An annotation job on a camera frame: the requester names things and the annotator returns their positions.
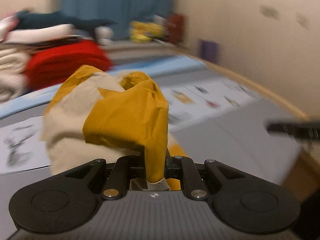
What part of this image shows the red folded blanket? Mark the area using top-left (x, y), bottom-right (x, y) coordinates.
top-left (24, 40), bottom-right (113, 90)

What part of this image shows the yellow bear plush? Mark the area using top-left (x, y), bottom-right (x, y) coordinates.
top-left (130, 21), bottom-right (168, 43)

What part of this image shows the light blue folded sheet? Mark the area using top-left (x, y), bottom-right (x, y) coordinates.
top-left (1, 55), bottom-right (205, 119)

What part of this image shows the cream folded blanket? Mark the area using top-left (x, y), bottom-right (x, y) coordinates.
top-left (0, 48), bottom-right (31, 103)

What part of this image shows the blue curtain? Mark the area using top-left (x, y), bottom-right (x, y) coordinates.
top-left (61, 0), bottom-right (174, 40)

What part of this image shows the dark teal shark plush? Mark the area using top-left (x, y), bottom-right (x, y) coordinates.
top-left (15, 11), bottom-right (116, 32)

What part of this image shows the white folded bedding stack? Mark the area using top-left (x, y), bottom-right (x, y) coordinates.
top-left (0, 15), bottom-right (83, 51)

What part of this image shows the dark red cushion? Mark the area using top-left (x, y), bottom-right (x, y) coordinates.
top-left (166, 14), bottom-right (185, 44)

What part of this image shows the beige and mustard hooded garment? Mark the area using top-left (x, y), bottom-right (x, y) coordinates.
top-left (41, 65), bottom-right (184, 191)

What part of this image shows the white plush toy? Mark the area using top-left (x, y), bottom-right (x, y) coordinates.
top-left (95, 26), bottom-right (114, 46)

